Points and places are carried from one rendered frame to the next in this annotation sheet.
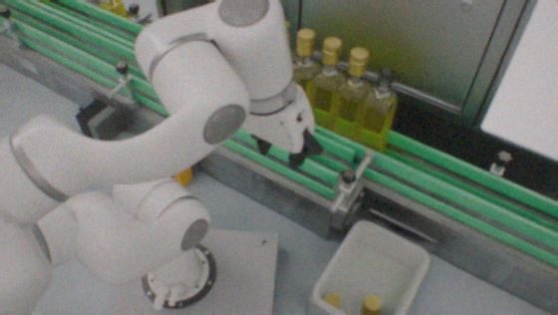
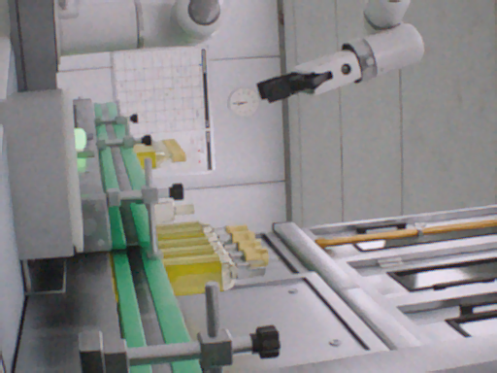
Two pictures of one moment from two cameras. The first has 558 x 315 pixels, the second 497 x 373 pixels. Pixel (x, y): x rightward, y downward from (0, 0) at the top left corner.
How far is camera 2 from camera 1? 1.38 m
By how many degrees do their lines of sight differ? 71
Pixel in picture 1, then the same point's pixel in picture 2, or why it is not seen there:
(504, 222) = (164, 321)
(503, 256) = (106, 322)
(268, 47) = (410, 37)
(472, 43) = (301, 356)
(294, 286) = not seen: hidden behind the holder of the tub
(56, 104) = not seen: hidden behind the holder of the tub
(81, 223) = not seen: outside the picture
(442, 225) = (106, 288)
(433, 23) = (296, 337)
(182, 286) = (72, 14)
